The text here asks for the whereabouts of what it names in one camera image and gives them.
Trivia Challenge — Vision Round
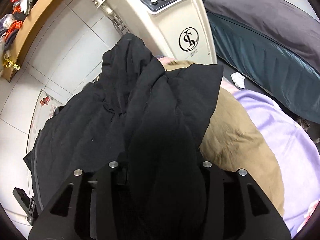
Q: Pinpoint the wooden shelf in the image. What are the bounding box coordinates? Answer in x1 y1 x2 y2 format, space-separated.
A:
1 0 63 82

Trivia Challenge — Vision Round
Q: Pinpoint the beige beauty machine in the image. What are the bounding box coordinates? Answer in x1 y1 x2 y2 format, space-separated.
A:
93 0 217 64

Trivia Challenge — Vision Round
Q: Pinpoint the poster with QR code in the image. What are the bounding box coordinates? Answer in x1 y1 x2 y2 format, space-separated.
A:
26 90 63 154

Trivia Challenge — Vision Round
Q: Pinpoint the purple floral bed sheet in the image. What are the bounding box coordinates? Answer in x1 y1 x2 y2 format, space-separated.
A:
221 79 319 237

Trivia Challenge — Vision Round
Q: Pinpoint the tan folded garment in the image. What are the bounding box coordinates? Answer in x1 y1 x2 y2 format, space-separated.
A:
163 60 286 217

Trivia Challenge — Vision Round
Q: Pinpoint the black device on floor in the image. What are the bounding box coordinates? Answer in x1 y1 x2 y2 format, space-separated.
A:
12 187 39 226

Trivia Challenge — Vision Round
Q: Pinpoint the black quilted jacket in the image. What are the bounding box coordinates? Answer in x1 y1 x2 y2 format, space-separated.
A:
24 34 223 239

